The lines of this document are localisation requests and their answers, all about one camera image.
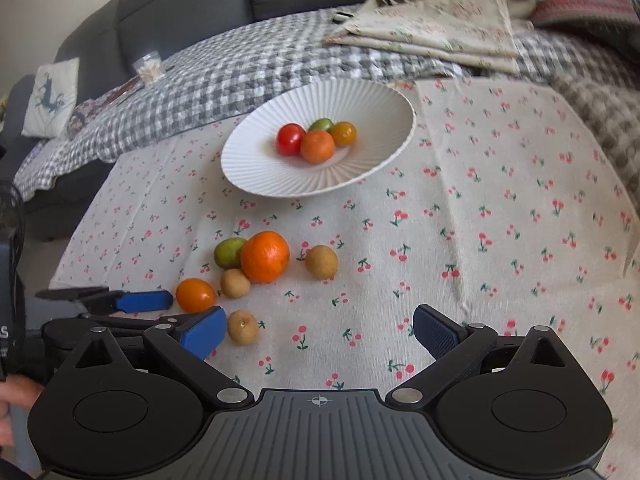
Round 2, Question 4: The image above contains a folded floral cloth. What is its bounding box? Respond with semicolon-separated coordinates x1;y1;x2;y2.
326;0;518;74

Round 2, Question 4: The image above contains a brown longan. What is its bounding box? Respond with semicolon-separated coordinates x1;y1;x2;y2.
305;245;340;280
227;310;259;346
220;269;250;299

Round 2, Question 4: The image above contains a red tomato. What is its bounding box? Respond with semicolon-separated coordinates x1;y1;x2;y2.
276;122;306;157

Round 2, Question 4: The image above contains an orange oval tomato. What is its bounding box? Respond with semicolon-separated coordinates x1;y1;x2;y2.
175;278;216;313

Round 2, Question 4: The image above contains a small mandarin orange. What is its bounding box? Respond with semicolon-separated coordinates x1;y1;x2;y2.
300;131;335;165

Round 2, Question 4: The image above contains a person's left hand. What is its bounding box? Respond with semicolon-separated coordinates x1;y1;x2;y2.
0;375;44;446

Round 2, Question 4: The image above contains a grey sofa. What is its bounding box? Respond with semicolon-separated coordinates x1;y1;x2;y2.
1;0;363;242

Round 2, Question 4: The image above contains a white deer cushion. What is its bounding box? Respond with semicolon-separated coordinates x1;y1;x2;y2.
22;58;79;140

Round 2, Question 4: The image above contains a large mandarin orange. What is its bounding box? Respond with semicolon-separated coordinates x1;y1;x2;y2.
240;231;290;284

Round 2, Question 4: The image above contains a small black white object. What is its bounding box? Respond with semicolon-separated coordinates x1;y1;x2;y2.
332;11;354;24

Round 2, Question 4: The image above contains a clear plastic snack bag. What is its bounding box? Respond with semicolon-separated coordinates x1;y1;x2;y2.
134;51;165;84

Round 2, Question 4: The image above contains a small green kiwi fruit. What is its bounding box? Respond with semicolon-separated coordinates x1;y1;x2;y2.
308;118;334;132

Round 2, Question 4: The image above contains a grey checkered blanket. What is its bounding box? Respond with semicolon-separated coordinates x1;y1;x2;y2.
13;6;640;201

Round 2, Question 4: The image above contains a dark patterned cloth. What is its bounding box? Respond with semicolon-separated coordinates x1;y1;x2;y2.
65;76;142;139

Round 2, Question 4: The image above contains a cherry print tablecloth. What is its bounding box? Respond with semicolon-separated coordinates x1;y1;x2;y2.
52;79;639;479

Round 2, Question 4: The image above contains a white ribbed plate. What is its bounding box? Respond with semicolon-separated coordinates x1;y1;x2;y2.
221;79;416;198

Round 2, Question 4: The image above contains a yellow green tomato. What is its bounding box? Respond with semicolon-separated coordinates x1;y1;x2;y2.
330;122;357;148

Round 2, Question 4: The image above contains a green fruit beside orange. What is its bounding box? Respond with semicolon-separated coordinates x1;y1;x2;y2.
214;237;246;270

